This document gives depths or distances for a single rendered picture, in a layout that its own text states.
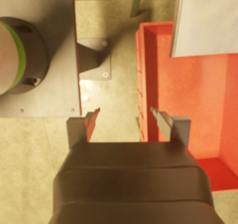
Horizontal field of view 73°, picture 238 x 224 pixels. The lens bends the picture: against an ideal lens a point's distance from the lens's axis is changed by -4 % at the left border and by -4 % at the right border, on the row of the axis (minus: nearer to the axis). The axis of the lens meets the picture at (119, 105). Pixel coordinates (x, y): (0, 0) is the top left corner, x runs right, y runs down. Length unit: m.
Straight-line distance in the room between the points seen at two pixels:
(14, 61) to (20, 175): 1.63
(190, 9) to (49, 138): 1.36
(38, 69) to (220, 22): 0.40
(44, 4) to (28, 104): 0.20
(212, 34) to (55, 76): 0.37
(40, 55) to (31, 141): 1.30
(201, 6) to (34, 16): 0.34
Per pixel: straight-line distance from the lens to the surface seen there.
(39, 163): 1.69
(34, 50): 0.34
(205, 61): 0.80
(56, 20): 0.37
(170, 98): 0.76
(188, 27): 0.44
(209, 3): 0.44
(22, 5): 0.40
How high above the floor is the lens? 1.26
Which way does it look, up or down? 75 degrees down
